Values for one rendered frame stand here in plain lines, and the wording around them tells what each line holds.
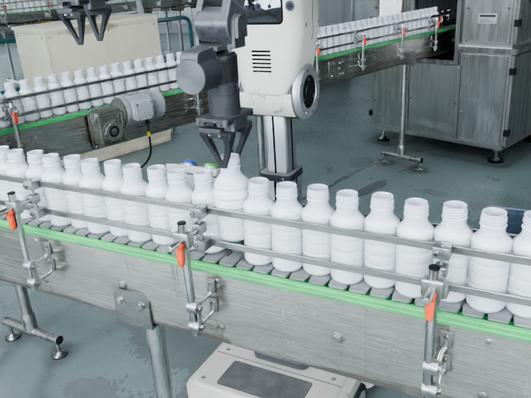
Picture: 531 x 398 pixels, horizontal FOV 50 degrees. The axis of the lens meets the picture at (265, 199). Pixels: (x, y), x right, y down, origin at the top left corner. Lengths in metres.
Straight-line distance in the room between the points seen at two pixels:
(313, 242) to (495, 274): 0.30
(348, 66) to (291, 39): 2.21
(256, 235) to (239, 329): 0.21
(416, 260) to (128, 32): 4.59
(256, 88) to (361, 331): 0.85
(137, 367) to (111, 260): 1.31
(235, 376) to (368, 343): 1.02
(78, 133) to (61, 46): 2.50
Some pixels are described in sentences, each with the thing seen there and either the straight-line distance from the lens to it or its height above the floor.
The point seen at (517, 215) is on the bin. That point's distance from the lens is 1.50.
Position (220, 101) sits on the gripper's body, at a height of 1.31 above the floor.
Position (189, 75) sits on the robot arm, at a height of 1.37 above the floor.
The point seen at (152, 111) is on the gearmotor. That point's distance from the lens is 2.57.
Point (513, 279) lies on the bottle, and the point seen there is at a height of 1.06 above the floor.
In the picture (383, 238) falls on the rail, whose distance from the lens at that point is 0.94.
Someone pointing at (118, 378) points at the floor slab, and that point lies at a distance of 2.52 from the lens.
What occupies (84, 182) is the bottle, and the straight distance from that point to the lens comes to 1.28.
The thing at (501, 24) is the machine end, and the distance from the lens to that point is 4.53.
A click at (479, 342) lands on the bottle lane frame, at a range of 0.98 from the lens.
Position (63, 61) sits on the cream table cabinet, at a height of 0.90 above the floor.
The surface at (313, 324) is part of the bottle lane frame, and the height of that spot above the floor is 0.92.
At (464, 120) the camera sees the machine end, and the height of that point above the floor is 0.32.
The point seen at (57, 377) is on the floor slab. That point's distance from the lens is 2.62.
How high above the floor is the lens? 1.53
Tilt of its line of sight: 22 degrees down
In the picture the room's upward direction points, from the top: 4 degrees counter-clockwise
